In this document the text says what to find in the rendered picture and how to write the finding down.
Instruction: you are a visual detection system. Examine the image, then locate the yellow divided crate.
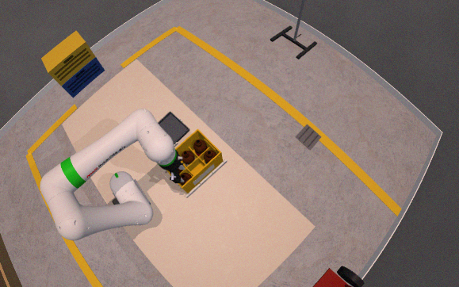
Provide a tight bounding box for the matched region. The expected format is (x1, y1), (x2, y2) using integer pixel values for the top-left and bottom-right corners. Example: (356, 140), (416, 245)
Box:
(175, 129), (223, 193)

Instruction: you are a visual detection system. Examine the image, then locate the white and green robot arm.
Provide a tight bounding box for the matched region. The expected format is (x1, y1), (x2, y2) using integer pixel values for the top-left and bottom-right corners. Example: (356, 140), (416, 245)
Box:
(40, 109), (182, 240)

